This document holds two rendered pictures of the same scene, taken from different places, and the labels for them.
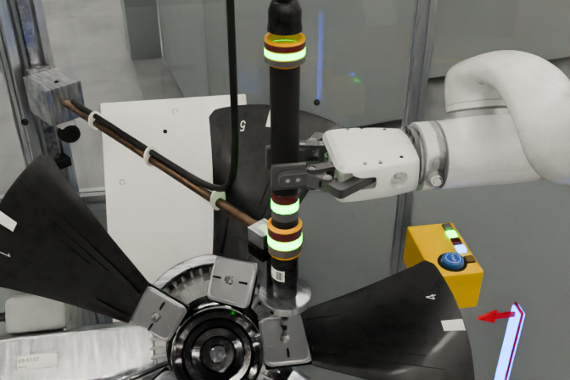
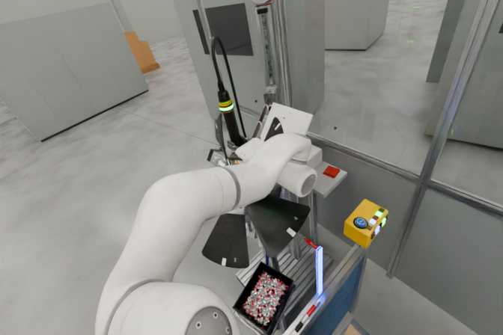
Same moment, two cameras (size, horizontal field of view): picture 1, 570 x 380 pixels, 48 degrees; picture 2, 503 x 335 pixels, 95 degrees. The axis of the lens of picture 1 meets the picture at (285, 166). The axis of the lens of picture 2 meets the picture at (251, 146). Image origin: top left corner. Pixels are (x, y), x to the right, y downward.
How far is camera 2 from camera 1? 0.76 m
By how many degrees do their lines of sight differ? 54
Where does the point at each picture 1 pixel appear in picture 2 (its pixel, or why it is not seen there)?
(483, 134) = not seen: hidden behind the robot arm
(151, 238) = not seen: hidden behind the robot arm
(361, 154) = (245, 149)
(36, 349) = (222, 161)
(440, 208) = (441, 209)
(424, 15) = (448, 105)
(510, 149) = (283, 176)
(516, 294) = (490, 286)
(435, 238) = (368, 210)
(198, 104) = (296, 113)
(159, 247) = not seen: hidden behind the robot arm
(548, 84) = (264, 155)
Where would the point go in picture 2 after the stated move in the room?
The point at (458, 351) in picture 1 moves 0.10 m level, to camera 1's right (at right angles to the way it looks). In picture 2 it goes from (283, 240) to (302, 263)
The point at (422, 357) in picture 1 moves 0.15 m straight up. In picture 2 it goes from (271, 231) to (265, 204)
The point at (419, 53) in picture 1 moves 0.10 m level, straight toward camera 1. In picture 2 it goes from (441, 124) to (421, 131)
